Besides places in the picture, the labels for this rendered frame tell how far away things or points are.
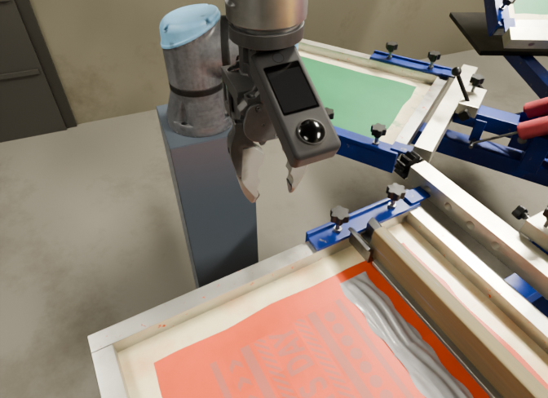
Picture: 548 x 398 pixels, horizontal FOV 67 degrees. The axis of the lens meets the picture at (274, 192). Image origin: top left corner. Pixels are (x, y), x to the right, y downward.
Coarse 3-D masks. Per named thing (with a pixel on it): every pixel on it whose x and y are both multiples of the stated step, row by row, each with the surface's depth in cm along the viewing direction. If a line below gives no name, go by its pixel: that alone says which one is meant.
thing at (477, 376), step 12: (372, 264) 89; (384, 276) 86; (396, 288) 84; (408, 300) 82; (420, 312) 80; (432, 324) 78; (444, 336) 76; (456, 348) 74; (468, 360) 73; (468, 372) 72; (480, 384) 70; (492, 396) 69
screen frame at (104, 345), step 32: (384, 224) 99; (416, 224) 100; (288, 256) 90; (320, 256) 93; (448, 256) 93; (224, 288) 84; (256, 288) 88; (480, 288) 88; (512, 288) 84; (128, 320) 79; (160, 320) 79; (512, 320) 83; (544, 320) 79; (96, 352) 74
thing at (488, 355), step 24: (384, 240) 85; (384, 264) 87; (408, 264) 80; (408, 288) 82; (432, 288) 76; (432, 312) 78; (456, 312) 72; (456, 336) 74; (480, 336) 69; (480, 360) 70; (504, 360) 66; (504, 384) 67; (528, 384) 63
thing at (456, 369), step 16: (480, 320) 83; (432, 336) 80; (496, 336) 80; (448, 352) 78; (512, 352) 78; (400, 368) 76; (448, 368) 76; (528, 368) 76; (464, 384) 74; (544, 384) 74
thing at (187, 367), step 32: (416, 256) 95; (320, 288) 88; (384, 288) 88; (448, 288) 88; (256, 320) 83; (288, 320) 83; (416, 320) 83; (192, 352) 78; (224, 352) 78; (384, 352) 78; (160, 384) 74; (192, 384) 74
